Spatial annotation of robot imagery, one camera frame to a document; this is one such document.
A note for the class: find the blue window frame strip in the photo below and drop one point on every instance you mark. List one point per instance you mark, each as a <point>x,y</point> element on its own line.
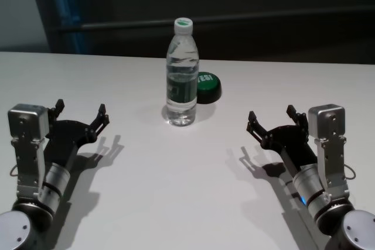
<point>73,13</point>

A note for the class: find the clear water bottle green label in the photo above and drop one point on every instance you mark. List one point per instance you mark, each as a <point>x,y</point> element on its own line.
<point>181,86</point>

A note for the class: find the grey wall handrail bar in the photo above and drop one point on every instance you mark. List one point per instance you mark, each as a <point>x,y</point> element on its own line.
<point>123,24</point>

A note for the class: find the green YES push button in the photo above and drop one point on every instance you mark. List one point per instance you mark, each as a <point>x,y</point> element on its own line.
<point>209,86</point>

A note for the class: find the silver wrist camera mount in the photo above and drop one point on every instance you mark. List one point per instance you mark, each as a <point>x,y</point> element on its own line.
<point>27,121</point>
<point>328,121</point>

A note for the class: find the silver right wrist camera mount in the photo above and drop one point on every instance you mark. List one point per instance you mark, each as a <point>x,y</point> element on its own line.
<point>328,121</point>

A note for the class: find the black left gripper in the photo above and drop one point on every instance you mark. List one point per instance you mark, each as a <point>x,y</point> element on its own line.
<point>67,138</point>

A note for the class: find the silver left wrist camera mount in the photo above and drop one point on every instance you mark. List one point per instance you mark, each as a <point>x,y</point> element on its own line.
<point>27,121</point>

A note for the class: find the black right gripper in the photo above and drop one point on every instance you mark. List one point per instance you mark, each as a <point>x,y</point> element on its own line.
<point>290,141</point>

